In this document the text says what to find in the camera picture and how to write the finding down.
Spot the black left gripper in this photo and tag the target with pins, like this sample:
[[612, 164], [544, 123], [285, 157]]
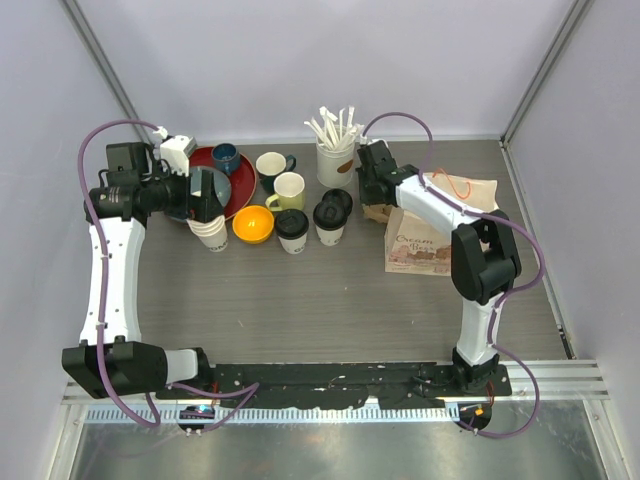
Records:
[[200, 209]]

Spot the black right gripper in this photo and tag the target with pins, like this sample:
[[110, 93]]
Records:
[[364, 197]]

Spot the stack of white paper cups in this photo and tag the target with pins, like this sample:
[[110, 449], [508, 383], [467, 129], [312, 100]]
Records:
[[212, 234]]

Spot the cardboard cup carrier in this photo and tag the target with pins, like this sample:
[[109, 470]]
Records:
[[379, 213]]

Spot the stack of black lids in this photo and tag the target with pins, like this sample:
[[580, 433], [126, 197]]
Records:
[[340, 196]]

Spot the black cup lid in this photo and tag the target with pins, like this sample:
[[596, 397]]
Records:
[[330, 215], [291, 224]]

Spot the brown paper bag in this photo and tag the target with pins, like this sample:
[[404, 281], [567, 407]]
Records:
[[415, 247]]

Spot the white paper cup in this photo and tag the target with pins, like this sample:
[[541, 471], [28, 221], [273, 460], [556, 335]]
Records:
[[293, 246], [330, 237]]

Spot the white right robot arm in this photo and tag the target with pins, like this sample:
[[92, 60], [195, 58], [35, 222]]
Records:
[[484, 257]]

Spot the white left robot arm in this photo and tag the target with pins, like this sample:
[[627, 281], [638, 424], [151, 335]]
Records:
[[110, 345]]

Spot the blue-grey plate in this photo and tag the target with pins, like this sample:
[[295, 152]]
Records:
[[201, 196]]

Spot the red round tray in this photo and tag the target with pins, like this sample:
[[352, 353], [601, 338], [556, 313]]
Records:
[[240, 187]]

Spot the white straw holder cup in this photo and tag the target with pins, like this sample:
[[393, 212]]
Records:
[[335, 168]]

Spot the orange bowl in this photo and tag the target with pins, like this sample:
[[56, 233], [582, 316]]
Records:
[[253, 224]]

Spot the small blue cup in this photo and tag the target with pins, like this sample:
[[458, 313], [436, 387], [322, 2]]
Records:
[[226, 158]]

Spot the dark green mug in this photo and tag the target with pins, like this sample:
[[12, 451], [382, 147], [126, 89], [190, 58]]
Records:
[[270, 165]]

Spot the pale green mug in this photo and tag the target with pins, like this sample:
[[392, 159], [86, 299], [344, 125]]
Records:
[[289, 193]]

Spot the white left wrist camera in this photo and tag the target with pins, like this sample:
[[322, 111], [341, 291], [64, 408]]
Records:
[[176, 150]]

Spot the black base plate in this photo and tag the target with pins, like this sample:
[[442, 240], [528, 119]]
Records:
[[339, 386]]

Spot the slotted cable duct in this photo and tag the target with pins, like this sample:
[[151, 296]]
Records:
[[370, 413]]

